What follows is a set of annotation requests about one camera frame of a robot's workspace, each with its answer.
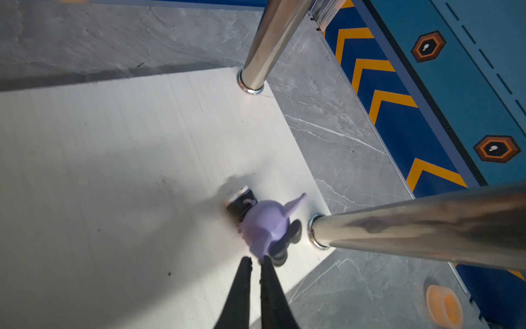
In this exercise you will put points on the purple figurine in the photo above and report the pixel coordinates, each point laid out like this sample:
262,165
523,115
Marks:
265,226

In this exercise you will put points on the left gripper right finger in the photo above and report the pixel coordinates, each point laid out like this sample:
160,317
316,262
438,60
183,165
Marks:
275,310

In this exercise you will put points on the orange tape roll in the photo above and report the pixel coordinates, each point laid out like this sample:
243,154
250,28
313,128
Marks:
444,307

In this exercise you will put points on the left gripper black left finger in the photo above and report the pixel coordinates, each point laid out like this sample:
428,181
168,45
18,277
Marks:
235,313

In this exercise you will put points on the white two-tier shelf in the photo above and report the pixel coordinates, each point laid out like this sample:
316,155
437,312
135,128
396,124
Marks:
123,130

